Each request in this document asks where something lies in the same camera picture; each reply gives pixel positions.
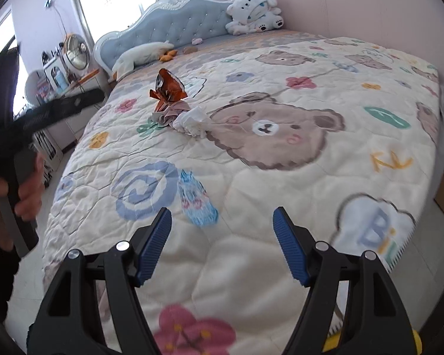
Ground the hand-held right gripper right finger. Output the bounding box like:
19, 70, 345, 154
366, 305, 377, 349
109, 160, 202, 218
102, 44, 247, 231
272, 206, 424, 355

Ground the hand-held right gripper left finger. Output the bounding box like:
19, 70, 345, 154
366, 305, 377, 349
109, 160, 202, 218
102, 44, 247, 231
27, 207, 173, 355

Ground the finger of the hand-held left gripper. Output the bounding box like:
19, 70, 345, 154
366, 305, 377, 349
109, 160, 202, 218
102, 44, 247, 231
26, 89, 108, 128

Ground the light blue printed packet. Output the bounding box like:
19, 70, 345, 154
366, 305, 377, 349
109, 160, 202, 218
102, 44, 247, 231
178, 170, 220, 227

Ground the orange snack packet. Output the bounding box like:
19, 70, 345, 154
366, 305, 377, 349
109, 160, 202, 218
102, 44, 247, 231
150, 68, 189, 112

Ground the person's left hand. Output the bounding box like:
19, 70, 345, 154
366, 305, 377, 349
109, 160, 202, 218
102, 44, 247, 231
0, 151, 47, 250

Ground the white drawer cabinet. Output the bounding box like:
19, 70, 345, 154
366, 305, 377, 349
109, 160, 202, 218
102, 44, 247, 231
48, 78, 112, 149

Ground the white display box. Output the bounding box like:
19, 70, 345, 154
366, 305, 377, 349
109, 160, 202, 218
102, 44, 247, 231
42, 59, 71, 93

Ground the round white mirror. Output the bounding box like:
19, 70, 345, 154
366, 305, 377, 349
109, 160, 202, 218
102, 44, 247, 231
25, 70, 49, 104

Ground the white desk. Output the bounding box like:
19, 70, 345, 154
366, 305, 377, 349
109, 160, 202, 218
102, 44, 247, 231
33, 133, 63, 185

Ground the printed bear quilt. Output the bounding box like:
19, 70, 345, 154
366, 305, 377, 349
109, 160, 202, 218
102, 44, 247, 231
42, 36, 444, 355

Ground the round desk fan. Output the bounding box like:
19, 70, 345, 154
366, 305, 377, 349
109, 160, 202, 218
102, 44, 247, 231
62, 33, 91, 72

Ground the white goose plush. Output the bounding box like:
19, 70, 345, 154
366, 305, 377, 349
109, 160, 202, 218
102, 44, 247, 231
112, 40, 178, 74

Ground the crumpled beige paper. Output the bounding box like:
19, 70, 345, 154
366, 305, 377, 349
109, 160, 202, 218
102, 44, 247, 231
151, 100, 191, 128

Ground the yellow object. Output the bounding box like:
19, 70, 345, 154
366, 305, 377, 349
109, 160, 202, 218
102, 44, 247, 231
324, 331, 422, 355

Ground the bedroom window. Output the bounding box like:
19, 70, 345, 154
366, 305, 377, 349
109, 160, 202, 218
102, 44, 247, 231
68, 0, 200, 38

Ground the crumpled white tissue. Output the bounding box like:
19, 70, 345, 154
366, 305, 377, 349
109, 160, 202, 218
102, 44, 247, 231
172, 106, 212, 138

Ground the blue tufted bed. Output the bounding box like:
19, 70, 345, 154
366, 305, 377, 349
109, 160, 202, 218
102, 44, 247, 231
42, 0, 444, 355

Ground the white dog plush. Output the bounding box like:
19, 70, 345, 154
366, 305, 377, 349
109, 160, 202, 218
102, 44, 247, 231
225, 0, 285, 36

